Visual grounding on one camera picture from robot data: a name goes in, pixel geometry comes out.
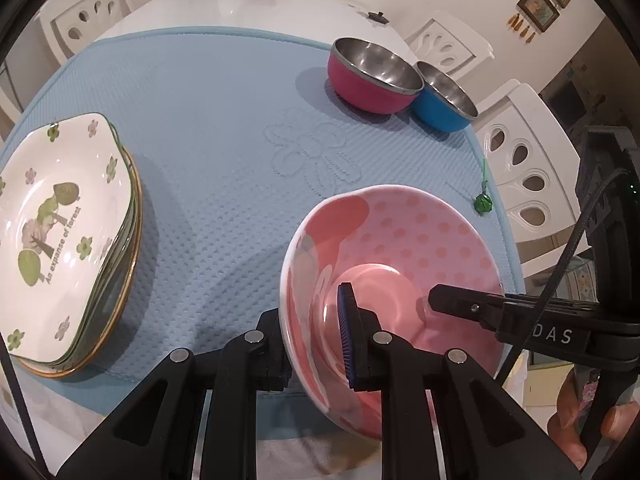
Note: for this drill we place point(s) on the pink cartoon bowl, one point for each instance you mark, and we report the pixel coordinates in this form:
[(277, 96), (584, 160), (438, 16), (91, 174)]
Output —
[(425, 240)]

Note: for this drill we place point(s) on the person's right hand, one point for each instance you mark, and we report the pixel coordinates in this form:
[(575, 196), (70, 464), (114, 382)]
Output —
[(567, 425)]

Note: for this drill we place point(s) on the blue steel bowl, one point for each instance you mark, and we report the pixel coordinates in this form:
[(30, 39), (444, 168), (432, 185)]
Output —
[(435, 112)]

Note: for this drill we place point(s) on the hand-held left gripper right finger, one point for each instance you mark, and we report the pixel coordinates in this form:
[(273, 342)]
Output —
[(346, 335)]

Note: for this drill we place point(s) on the hanging yellow tassels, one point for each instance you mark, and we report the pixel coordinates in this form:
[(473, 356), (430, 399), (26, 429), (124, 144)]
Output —
[(522, 30)]

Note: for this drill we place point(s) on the small green tag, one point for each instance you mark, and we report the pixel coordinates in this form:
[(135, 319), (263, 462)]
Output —
[(483, 205)]

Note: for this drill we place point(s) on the small black lid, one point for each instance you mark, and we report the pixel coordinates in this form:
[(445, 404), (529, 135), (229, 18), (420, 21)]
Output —
[(376, 15)]

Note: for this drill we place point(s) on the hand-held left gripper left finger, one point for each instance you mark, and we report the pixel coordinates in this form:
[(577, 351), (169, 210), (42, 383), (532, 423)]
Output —
[(270, 355)]

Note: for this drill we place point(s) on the white carved dining chair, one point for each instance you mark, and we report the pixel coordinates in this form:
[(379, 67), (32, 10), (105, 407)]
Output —
[(60, 10), (470, 30), (540, 120)]

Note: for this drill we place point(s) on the pink steel bowl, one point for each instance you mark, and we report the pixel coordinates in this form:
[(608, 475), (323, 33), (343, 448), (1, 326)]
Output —
[(365, 92)]

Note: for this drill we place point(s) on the light blue quilted mat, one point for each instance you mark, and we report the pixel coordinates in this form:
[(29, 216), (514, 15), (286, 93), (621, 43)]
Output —
[(225, 110)]

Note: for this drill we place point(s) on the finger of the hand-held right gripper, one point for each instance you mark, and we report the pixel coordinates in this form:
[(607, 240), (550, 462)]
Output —
[(465, 302)]

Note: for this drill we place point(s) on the square floral white plate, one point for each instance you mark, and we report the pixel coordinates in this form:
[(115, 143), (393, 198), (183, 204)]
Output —
[(65, 170), (107, 290)]

